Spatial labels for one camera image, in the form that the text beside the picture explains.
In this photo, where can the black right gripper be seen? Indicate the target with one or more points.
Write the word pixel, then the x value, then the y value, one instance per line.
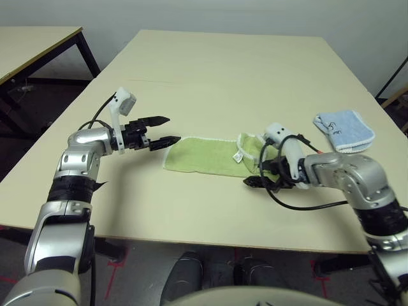
pixel 280 175

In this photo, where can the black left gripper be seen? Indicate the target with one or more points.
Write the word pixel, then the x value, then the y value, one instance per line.
pixel 134 137

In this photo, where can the green towel with white trim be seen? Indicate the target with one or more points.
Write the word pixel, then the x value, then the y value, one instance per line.
pixel 204 156

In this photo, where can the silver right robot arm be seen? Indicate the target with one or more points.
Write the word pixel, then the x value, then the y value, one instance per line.
pixel 350 169

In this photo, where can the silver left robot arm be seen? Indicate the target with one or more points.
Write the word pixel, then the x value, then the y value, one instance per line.
pixel 83 143

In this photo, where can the blue towel with white trim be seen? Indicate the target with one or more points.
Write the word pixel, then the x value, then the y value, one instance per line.
pixel 347 127

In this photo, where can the dark right robot foot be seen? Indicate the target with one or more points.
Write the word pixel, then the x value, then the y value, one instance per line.
pixel 255 271

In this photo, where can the dark robot foot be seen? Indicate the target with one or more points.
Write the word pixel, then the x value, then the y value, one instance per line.
pixel 255 271
pixel 185 271

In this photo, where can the dark left robot foot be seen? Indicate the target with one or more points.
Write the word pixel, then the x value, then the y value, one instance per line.
pixel 185 271

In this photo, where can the beige robot torso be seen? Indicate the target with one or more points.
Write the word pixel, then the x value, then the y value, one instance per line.
pixel 239 298

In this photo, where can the white power strip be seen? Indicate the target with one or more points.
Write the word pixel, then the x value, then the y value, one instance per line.
pixel 24 88

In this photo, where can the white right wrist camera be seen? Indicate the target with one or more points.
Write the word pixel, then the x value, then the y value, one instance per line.
pixel 277 130

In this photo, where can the beige side table black frame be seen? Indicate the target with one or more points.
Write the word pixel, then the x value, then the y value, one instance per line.
pixel 32 41

